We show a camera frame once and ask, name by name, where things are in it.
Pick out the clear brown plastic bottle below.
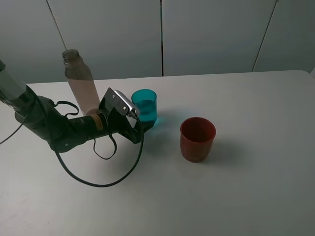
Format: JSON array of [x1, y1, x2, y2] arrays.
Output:
[[62, 49, 100, 116]]

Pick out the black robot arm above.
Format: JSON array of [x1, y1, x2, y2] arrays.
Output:
[[0, 63, 155, 153]]

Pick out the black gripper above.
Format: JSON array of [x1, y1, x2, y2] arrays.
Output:
[[104, 109, 156, 144]]

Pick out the red plastic cup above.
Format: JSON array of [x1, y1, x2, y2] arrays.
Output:
[[180, 117, 216, 163]]

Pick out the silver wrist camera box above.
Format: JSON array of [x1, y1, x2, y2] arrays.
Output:
[[98, 88, 140, 119]]

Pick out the black camera cable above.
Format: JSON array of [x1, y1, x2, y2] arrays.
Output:
[[0, 100, 145, 187]]

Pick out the teal translucent plastic cup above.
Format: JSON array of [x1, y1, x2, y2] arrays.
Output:
[[131, 89, 157, 122]]

